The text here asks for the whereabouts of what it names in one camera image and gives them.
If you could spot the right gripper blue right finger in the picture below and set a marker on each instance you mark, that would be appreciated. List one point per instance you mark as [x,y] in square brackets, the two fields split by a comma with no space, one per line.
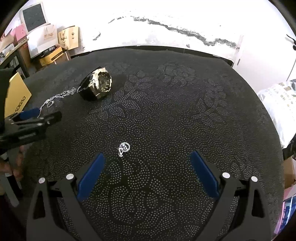
[251,217]

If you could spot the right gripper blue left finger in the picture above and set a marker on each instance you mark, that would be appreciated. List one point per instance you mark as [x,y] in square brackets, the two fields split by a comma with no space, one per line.
[44,215]

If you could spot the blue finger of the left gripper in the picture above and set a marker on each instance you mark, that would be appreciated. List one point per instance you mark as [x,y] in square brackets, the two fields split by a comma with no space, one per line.
[49,119]
[28,114]

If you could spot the yellow white cardboard box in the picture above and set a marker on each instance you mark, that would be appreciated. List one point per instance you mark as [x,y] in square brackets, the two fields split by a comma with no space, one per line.
[17,97]

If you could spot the gold black wrist watch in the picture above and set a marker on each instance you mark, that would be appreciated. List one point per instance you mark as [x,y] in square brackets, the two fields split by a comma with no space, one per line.
[95,85]

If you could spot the small silver ring pendant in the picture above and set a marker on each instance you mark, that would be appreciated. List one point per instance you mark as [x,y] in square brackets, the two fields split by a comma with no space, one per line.
[123,147]

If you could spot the dark wooden desk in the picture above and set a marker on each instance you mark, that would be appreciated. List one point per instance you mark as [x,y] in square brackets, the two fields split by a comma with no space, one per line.
[15,53]

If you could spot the yellow black storage box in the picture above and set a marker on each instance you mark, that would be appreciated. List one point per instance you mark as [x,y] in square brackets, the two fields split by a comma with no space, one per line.
[51,57]

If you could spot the white paper shopping bag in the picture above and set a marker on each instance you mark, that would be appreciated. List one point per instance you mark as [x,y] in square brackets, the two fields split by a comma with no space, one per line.
[42,38]

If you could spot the brown paper shopping bag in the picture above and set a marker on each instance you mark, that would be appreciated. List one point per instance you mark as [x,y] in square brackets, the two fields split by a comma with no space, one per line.
[68,38]

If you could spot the pink box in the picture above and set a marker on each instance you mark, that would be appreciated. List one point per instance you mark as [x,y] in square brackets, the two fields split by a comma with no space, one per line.
[19,34]

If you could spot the white framed dark board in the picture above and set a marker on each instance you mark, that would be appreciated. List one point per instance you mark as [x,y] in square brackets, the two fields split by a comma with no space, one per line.
[33,17]

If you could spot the black patterned table cloth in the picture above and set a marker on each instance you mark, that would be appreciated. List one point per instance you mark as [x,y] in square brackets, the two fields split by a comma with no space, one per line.
[165,105]

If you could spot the white patterned bedding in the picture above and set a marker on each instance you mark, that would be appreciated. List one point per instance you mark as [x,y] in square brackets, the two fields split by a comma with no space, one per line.
[279,101]

